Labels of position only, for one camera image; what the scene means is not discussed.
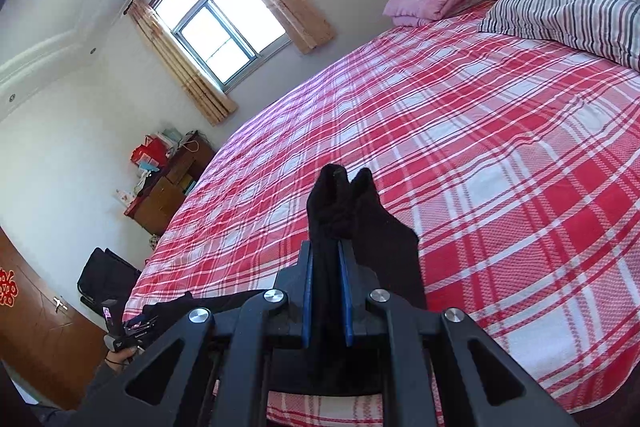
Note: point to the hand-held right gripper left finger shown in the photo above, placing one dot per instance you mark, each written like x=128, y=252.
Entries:
x=306, y=297

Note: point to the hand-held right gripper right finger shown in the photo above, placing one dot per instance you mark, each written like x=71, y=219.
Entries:
x=346, y=297

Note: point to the black pants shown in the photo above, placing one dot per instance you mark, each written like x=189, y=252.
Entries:
x=340, y=207

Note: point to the person's left forearm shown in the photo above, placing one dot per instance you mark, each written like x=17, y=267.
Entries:
x=102, y=387

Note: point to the person's left hand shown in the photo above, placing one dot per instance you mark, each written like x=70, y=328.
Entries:
x=120, y=357

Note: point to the black suitcase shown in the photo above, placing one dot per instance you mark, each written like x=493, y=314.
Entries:
x=105, y=274

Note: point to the brown wooden door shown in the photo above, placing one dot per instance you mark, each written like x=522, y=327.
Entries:
x=40, y=342

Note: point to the patterned shopping bag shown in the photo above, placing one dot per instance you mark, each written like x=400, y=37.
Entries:
x=154, y=241

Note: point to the red door decoration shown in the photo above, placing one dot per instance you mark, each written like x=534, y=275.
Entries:
x=7, y=287

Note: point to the white printed carton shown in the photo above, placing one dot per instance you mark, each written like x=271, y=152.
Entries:
x=124, y=195

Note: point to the brown wooden desk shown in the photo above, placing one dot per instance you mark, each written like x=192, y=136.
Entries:
x=160, y=202

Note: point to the teal box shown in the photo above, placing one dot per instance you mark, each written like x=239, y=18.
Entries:
x=189, y=185

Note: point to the light blue packet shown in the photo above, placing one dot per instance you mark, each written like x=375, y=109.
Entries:
x=148, y=167

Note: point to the red gift bag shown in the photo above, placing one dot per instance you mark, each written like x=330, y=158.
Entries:
x=150, y=153

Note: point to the white and green bag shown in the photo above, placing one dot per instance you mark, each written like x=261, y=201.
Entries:
x=170, y=137

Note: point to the bed with red plaid sheet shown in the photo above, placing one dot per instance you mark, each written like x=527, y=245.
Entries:
x=450, y=132

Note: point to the sliding window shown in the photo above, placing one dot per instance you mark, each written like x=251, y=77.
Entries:
x=225, y=27

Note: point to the striped pillow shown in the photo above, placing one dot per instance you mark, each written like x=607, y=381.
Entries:
x=560, y=12

